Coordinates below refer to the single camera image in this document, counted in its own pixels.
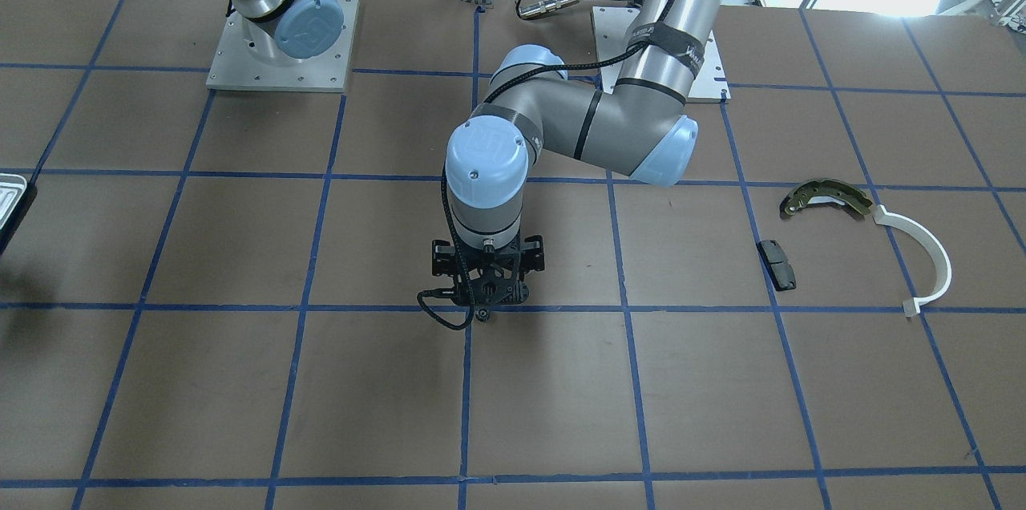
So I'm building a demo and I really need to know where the white curved plastic bracket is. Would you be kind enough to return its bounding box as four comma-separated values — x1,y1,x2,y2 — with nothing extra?
870,204,953,318

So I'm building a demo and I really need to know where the ribbed metal tray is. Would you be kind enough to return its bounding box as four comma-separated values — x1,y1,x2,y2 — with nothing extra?
0,174,29,229

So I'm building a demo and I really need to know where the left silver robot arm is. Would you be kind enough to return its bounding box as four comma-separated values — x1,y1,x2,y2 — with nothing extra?
432,0,721,315

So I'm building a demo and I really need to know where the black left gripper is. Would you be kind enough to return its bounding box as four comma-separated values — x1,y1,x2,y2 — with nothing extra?
462,266,529,308

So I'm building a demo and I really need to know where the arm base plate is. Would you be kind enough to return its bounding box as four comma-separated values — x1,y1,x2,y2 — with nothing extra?
592,5,732,103
206,0,360,93

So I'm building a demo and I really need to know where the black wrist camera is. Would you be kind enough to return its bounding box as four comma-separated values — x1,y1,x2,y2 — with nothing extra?
431,235,545,279

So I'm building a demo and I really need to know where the dark grey brake pad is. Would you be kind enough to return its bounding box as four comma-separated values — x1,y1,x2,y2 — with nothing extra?
756,239,798,292

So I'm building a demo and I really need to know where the olive green brake shoe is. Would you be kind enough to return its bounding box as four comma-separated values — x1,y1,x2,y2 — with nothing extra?
779,176,875,217

